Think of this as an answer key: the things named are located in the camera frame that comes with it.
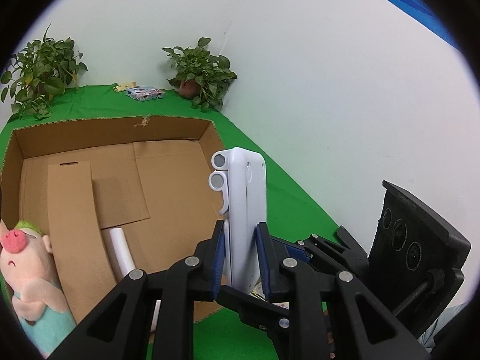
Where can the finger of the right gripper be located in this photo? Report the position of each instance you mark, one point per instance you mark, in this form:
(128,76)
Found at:
(327,256)
(254,312)

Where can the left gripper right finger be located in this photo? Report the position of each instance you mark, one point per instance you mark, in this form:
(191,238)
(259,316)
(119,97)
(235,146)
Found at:
(331,316)

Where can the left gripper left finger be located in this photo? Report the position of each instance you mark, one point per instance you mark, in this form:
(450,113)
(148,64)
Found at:
(150,316)

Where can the white handheld fan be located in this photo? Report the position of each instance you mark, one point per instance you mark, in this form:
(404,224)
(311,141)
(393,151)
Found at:
(118,252)

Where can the white plastic case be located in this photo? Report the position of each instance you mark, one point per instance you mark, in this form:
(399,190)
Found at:
(240,176)

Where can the pink pig plush toy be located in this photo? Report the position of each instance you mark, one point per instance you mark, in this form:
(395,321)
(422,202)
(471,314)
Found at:
(28,267)

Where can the large cardboard box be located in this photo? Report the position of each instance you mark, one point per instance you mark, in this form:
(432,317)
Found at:
(77,179)

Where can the right potted plant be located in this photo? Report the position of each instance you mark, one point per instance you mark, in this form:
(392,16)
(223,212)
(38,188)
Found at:
(201,77)

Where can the potted plant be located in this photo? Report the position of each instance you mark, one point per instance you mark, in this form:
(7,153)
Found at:
(40,72)
(201,77)

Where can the colourful small packet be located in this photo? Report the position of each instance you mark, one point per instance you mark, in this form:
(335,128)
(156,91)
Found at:
(144,93)

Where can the yellow paper scrap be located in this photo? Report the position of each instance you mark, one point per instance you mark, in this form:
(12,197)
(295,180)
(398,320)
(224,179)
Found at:
(125,86)

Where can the left potted plant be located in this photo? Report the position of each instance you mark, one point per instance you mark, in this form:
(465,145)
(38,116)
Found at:
(40,72)

